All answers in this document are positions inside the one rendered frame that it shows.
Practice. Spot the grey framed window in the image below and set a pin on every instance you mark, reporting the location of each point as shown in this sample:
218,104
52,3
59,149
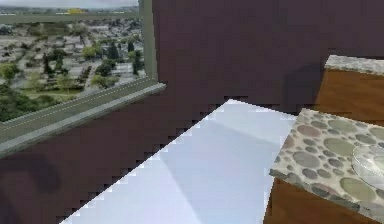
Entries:
76,100

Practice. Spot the wooden counter with pebble top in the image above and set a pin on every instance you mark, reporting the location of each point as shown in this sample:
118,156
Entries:
316,156

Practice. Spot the wooden cabinet with speckled top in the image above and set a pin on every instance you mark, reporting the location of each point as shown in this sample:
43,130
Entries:
353,93

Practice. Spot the clear glass bowl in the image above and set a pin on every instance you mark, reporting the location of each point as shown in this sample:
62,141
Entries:
370,163

